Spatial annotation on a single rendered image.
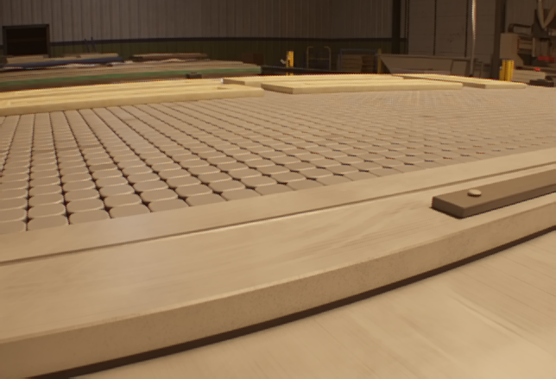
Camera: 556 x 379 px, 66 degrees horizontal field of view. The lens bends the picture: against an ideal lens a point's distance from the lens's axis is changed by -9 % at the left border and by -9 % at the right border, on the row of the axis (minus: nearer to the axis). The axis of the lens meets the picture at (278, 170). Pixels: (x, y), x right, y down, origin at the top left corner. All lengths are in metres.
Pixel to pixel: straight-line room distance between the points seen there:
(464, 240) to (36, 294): 0.26
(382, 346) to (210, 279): 0.09
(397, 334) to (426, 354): 0.02
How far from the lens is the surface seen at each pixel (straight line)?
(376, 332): 0.25
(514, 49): 9.41
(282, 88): 1.26
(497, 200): 0.37
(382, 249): 0.28
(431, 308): 0.27
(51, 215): 0.37
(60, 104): 1.04
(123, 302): 0.23
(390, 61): 7.63
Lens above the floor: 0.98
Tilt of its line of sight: 15 degrees down
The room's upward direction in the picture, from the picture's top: straight up
